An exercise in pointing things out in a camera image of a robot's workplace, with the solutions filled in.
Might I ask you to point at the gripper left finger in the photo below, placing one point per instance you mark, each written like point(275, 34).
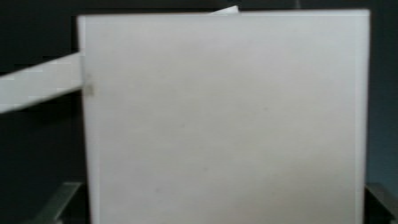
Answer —
point(51, 213)

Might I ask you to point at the white U-shaped fence frame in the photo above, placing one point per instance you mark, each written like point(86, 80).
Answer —
point(40, 83)

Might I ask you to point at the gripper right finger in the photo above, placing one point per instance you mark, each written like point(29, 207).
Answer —
point(381, 205)

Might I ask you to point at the white cabinet top block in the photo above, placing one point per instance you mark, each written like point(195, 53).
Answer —
point(225, 111)

